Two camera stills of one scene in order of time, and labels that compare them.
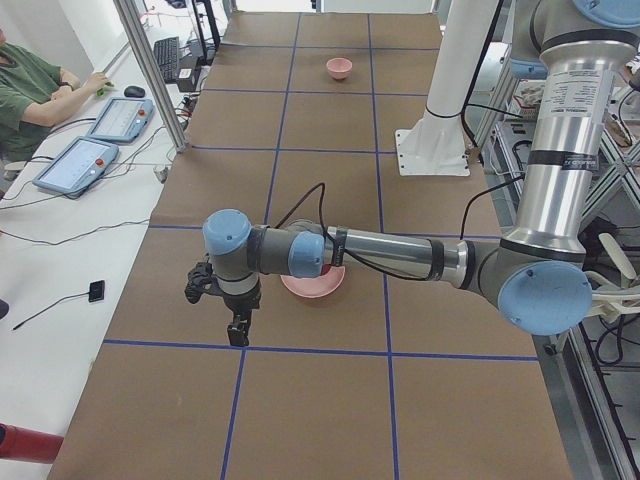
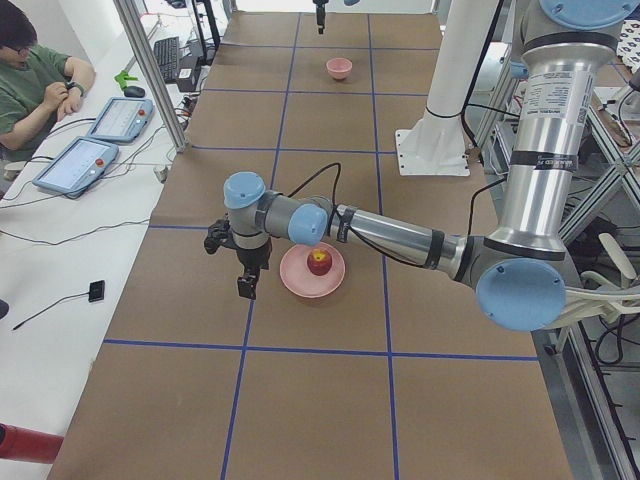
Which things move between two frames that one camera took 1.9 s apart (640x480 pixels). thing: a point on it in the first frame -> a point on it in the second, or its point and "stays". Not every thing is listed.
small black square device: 96,291 stays
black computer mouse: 134,91 stays
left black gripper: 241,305 -> 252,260
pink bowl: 339,68 stays
